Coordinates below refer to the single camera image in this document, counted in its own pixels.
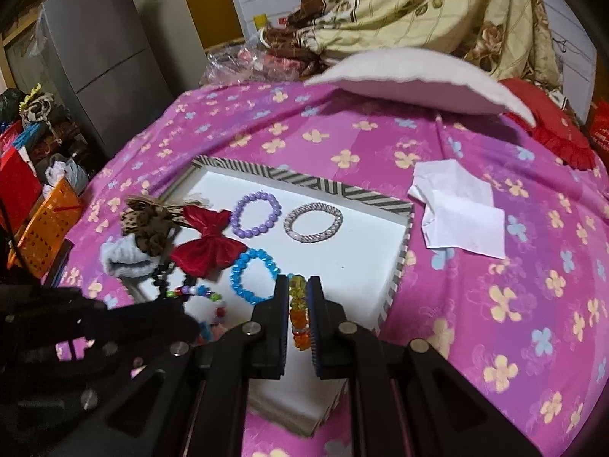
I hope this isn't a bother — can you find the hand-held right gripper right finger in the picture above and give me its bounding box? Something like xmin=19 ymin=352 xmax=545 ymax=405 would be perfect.
xmin=307 ymin=275 xmax=543 ymax=457

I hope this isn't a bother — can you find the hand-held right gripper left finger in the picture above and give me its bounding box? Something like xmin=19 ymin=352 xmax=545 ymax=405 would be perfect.
xmin=95 ymin=276 xmax=291 ymax=457

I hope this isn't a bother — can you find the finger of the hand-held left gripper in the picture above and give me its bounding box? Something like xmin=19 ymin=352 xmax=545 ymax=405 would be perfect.
xmin=102 ymin=295 xmax=201 ymax=349

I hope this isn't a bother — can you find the orange yellow bead bracelet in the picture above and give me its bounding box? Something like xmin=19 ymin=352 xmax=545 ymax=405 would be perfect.
xmin=288 ymin=273 xmax=312 ymax=350

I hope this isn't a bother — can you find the multicolour bead bracelet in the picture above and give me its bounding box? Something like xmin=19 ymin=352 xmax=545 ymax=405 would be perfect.
xmin=164 ymin=283 xmax=229 ymax=344

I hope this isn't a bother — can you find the blue bead bracelet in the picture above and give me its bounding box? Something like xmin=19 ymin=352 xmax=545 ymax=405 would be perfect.
xmin=230 ymin=248 xmax=286 ymax=304

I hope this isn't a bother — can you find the striped cardboard box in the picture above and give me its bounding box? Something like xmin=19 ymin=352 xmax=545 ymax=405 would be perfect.
xmin=128 ymin=155 xmax=415 ymax=439

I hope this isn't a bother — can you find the red hair bow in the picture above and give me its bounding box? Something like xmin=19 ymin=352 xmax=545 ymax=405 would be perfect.
xmin=170 ymin=206 xmax=249 ymax=279

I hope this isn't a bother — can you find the leopard print hair bow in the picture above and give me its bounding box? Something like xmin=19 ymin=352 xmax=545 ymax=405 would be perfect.
xmin=120 ymin=194 xmax=210 ymax=255

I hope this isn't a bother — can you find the silver bracelet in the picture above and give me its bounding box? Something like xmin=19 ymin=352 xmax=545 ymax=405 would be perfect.
xmin=284 ymin=202 xmax=344 ymax=244

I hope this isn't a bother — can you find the purple bead bracelet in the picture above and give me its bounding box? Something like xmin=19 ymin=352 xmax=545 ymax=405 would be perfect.
xmin=229 ymin=191 xmax=282 ymax=240

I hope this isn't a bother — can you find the black scrunchie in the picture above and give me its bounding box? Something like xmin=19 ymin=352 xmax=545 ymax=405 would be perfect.
xmin=151 ymin=254 xmax=184 ymax=300

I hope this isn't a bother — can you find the light blue fluffy scrunchie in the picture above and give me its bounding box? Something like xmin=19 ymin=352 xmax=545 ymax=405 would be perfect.
xmin=100 ymin=239 xmax=158 ymax=279

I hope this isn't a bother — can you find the orange plastic basket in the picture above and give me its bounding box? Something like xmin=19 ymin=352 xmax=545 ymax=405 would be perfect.
xmin=19 ymin=176 xmax=81 ymax=279

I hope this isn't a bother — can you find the red box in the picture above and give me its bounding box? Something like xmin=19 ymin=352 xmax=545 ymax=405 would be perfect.
xmin=0 ymin=145 xmax=43 ymax=229

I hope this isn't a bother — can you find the pink floral bedsheet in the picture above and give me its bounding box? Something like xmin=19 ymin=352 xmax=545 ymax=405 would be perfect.
xmin=57 ymin=76 xmax=609 ymax=457

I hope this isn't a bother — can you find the white plastic bag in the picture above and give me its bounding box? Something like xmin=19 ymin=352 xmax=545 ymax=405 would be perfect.
xmin=45 ymin=155 xmax=89 ymax=191

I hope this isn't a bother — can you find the white paper sheet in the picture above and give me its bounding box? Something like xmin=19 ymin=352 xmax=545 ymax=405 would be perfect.
xmin=408 ymin=159 xmax=506 ymax=260

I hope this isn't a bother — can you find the leopard print cloth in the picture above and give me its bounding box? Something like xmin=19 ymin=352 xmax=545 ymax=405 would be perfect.
xmin=21 ymin=88 xmax=59 ymax=125

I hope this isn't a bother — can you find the grey refrigerator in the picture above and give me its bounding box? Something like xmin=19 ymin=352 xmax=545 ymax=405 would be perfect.
xmin=40 ymin=0 xmax=174 ymax=158

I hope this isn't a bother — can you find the white pillow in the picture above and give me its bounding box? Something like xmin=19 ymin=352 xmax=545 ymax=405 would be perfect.
xmin=304 ymin=48 xmax=536 ymax=127

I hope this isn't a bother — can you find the clear plastic bag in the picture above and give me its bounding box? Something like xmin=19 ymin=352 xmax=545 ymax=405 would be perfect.
xmin=204 ymin=43 xmax=324 ymax=86

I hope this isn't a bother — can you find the red cushion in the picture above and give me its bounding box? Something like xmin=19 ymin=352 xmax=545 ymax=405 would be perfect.
xmin=499 ymin=78 xmax=595 ymax=171

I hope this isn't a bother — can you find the wooden door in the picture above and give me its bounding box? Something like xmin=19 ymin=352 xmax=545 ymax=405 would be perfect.
xmin=183 ymin=0 xmax=244 ymax=51

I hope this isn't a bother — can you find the cream floral quilt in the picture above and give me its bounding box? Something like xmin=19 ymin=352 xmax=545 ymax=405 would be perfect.
xmin=264 ymin=0 xmax=562 ymax=91

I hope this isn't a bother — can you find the red bag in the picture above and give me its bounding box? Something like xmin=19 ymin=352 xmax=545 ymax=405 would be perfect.
xmin=587 ymin=102 xmax=609 ymax=153

